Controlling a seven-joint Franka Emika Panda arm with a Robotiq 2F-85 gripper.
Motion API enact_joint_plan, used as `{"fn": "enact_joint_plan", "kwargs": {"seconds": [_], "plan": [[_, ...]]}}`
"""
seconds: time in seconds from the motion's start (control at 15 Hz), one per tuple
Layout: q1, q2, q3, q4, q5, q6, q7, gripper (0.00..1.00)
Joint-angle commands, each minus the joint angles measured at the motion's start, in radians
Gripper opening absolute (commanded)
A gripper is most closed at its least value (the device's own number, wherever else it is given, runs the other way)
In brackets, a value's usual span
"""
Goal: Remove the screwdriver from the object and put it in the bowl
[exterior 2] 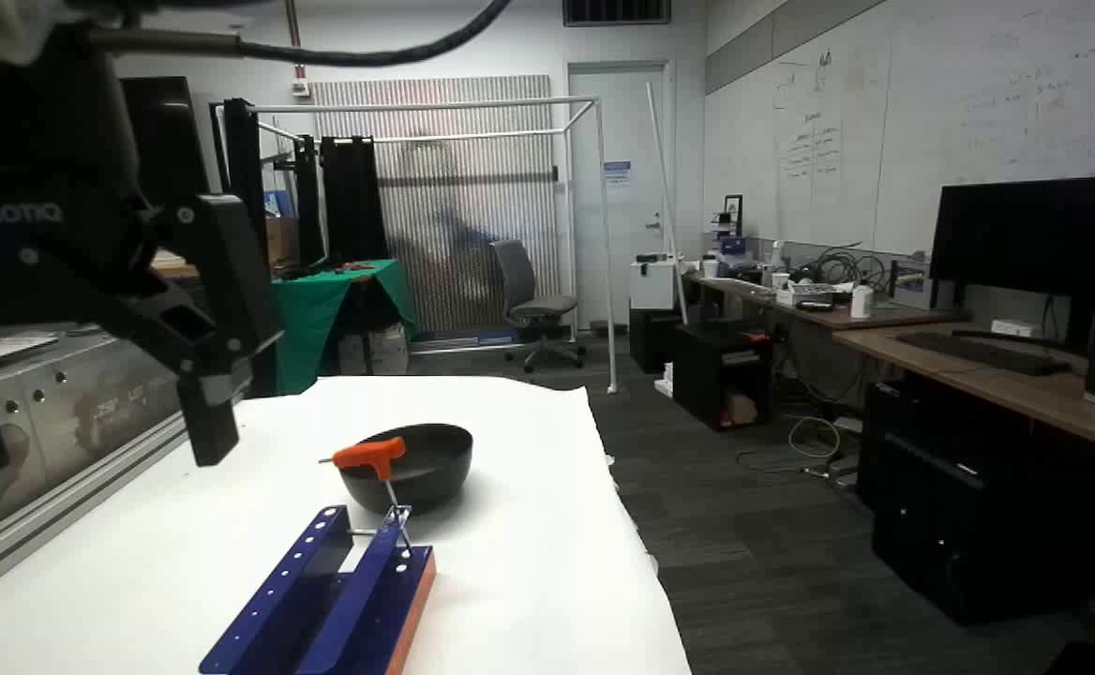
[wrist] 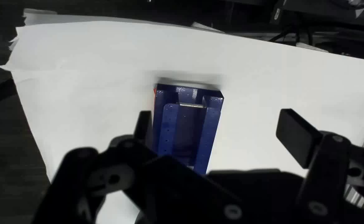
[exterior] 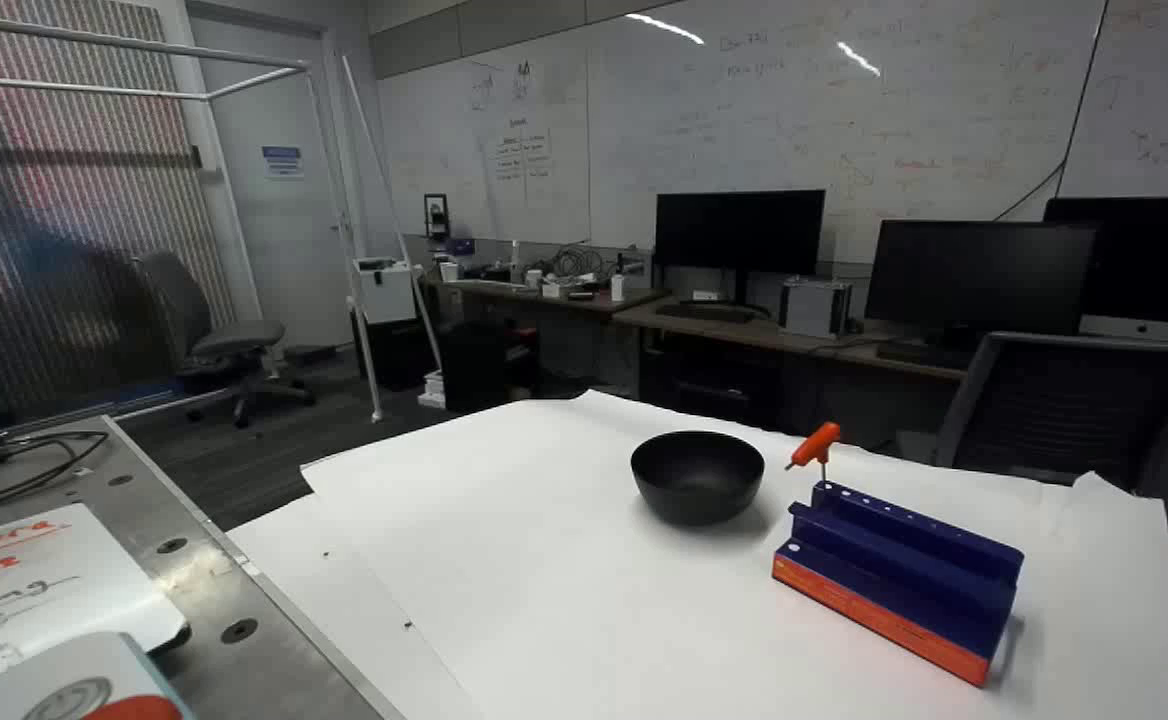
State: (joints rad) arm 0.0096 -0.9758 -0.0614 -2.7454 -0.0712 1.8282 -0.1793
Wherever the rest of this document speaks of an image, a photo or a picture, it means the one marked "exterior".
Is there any black rolling office chair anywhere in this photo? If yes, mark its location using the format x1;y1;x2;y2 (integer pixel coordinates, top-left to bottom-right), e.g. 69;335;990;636
131;254;317;429

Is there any white metal frame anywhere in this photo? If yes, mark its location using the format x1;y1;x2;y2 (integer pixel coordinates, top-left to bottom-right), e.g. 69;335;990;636
0;9;387;425

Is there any white paper table cover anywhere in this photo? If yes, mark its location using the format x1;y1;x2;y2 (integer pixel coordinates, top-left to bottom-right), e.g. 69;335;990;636
233;394;1168;720

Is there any black keyboard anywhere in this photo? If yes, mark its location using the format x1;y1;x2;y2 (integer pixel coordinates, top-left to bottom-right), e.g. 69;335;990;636
655;300;766;323

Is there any grey mesh office chair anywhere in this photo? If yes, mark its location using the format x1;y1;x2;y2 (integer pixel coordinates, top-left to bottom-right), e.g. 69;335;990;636
936;334;1168;496

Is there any blue and orange tool holder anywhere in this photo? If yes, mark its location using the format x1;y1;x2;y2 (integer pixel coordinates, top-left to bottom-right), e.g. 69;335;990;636
773;479;1024;690

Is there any middle black monitor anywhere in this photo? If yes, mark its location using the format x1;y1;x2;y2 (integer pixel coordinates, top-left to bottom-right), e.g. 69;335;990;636
869;219;1094;341

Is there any wooden desk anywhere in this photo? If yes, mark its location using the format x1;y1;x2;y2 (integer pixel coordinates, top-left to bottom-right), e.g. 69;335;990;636
457;282;965;384

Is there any white paper with red writing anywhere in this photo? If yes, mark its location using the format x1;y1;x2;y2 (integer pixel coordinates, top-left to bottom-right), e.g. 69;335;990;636
0;505;183;673

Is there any left black monitor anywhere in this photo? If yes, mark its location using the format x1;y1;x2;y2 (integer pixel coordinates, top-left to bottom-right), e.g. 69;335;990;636
655;190;823;277

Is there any white door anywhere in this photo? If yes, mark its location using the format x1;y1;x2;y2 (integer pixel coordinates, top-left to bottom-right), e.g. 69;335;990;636
193;19;349;349

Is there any black monitor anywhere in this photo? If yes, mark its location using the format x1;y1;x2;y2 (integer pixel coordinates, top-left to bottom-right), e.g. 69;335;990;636
655;190;823;277
1045;196;1168;335
869;219;1094;341

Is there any right black monitor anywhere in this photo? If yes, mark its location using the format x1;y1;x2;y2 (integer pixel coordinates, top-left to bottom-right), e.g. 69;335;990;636
1045;196;1168;335

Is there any black bowl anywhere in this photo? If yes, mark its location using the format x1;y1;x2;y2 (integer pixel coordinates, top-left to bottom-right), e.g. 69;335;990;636
626;434;764;524

